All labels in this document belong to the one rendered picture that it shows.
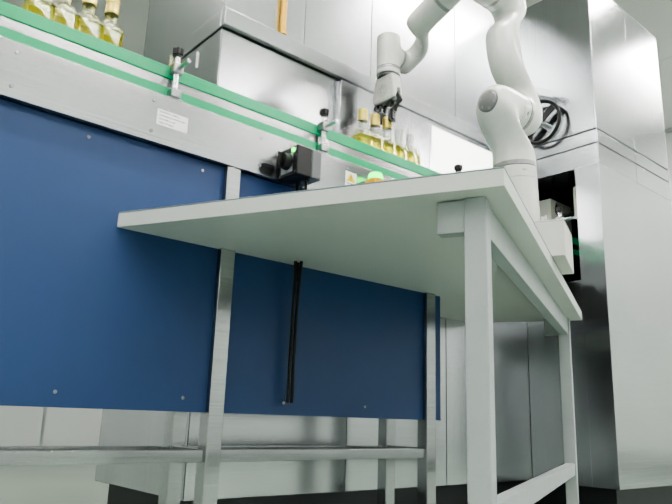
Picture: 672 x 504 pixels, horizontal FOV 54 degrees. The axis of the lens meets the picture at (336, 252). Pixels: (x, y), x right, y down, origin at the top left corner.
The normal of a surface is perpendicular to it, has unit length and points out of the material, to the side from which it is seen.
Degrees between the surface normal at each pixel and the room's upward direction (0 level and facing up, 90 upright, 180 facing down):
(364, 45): 90
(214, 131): 90
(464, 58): 90
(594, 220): 90
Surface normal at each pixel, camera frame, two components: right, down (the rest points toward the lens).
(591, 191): -0.75, -0.18
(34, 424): 0.66, -0.16
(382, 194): -0.41, -0.23
